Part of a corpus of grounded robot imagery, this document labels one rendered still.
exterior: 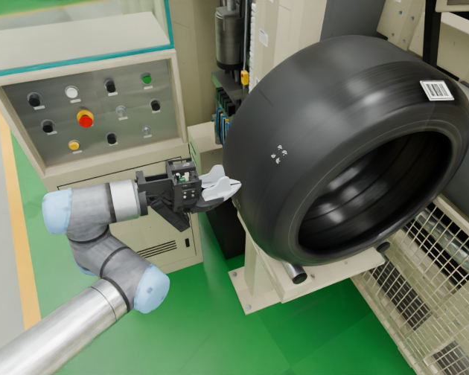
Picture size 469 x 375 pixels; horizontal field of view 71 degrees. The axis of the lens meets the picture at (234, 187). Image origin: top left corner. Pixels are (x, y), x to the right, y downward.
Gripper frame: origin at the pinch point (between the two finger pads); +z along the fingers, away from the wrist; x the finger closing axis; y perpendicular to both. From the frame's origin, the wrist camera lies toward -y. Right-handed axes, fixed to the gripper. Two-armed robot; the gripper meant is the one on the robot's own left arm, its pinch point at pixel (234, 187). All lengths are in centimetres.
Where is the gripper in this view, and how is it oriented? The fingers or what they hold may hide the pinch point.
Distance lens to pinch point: 69.8
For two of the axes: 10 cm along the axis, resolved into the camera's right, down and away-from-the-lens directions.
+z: 9.3, -1.7, 3.4
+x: -3.6, -6.7, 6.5
